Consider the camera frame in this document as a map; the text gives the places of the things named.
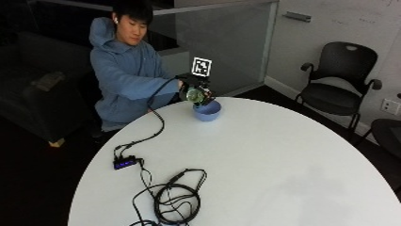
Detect green round object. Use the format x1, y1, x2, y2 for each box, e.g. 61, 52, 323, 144
185, 88, 205, 105

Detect blue bowl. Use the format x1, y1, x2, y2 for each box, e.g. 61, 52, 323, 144
192, 99, 223, 122

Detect white cube with black markers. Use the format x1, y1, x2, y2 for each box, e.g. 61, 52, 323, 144
191, 56, 213, 78

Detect person in blue hoodie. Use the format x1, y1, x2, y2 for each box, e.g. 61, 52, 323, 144
88, 0, 185, 133

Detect black hub with blue lights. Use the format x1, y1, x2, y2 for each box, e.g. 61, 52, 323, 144
112, 154, 140, 170

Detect black office chair with armrests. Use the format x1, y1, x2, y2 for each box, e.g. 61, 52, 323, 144
293, 40, 384, 143

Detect grey cushion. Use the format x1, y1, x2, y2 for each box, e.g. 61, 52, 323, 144
29, 71, 68, 92

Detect dark sofa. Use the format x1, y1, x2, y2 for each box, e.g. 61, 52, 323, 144
0, 30, 97, 149

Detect black glove cable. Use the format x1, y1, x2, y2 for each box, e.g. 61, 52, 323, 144
113, 77, 183, 161

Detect metal wall handle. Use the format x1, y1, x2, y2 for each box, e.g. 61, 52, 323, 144
281, 10, 313, 24

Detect coil of black cables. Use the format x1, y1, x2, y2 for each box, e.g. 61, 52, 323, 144
127, 158, 209, 226

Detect white wall outlet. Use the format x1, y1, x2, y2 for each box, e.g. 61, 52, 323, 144
379, 97, 401, 117

